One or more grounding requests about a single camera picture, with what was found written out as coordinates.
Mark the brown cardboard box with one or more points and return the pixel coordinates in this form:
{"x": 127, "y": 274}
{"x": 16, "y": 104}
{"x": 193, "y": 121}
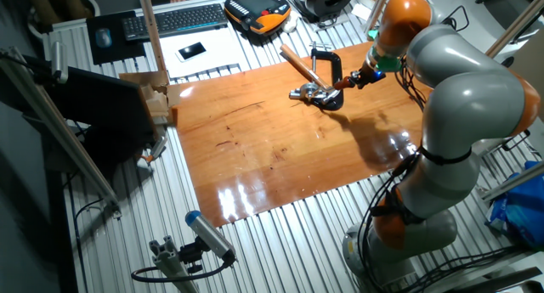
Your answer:
{"x": 144, "y": 78}

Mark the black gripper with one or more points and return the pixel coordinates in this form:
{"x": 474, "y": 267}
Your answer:
{"x": 370, "y": 77}

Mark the black keyboard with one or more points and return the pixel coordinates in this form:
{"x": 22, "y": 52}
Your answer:
{"x": 174, "y": 21}

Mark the black C-clamp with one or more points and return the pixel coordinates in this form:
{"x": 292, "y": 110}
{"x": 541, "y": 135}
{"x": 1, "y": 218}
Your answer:
{"x": 337, "y": 67}

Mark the white round pot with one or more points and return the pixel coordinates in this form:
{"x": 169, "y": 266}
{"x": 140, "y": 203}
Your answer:
{"x": 91, "y": 4}

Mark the silver bar camera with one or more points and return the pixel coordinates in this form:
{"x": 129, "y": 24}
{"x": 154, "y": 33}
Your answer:
{"x": 59, "y": 61}

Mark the white rounded object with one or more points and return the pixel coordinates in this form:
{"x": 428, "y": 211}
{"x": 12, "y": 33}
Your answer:
{"x": 291, "y": 25}

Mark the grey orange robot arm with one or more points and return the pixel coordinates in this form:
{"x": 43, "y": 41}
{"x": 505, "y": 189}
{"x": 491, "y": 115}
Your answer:
{"x": 467, "y": 110}

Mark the dark computer mouse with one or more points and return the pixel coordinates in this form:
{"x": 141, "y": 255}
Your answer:
{"x": 103, "y": 37}

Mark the white paper sheet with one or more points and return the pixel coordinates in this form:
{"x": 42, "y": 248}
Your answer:
{"x": 221, "y": 51}

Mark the grey aluminium rail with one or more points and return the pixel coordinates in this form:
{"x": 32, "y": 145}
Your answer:
{"x": 514, "y": 180}

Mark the black monitor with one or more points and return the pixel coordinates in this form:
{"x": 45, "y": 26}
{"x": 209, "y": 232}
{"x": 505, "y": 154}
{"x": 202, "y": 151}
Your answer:
{"x": 102, "y": 106}

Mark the large wooden board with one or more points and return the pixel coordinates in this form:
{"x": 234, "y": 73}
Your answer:
{"x": 255, "y": 157}

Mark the white smartphone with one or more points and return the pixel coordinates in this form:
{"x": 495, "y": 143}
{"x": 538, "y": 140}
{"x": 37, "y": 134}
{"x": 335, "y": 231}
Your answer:
{"x": 191, "y": 51}

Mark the black mouse pad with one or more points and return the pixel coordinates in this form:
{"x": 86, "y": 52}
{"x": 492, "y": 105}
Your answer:
{"x": 127, "y": 51}

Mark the short aluminium profile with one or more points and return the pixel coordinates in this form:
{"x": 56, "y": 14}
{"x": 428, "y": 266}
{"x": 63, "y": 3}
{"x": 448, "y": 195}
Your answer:
{"x": 168, "y": 259}

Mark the small grey spring clamp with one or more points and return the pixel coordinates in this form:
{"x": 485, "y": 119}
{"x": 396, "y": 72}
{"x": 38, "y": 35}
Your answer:
{"x": 155, "y": 150}

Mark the small white box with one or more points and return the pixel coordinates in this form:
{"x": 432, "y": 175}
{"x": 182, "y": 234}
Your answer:
{"x": 361, "y": 12}

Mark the black orange teach pendant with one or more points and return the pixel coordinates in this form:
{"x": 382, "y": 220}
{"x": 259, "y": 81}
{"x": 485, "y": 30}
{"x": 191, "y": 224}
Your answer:
{"x": 255, "y": 4}

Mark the long aluminium frame bar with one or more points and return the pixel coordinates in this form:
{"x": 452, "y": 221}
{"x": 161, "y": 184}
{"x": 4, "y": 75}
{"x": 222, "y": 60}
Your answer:
{"x": 55, "y": 127}

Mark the silver metal lever device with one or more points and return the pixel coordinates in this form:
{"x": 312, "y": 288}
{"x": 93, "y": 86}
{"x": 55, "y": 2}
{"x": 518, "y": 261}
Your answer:
{"x": 309, "y": 91}

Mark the blue plastic bag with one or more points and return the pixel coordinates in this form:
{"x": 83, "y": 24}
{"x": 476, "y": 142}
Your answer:
{"x": 518, "y": 208}

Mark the metal frame post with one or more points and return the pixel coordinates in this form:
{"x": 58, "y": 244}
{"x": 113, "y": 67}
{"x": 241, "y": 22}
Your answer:
{"x": 516, "y": 25}
{"x": 376, "y": 10}
{"x": 151, "y": 29}

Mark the silver camera with blue end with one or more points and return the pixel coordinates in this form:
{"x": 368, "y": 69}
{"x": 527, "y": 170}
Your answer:
{"x": 208, "y": 233}

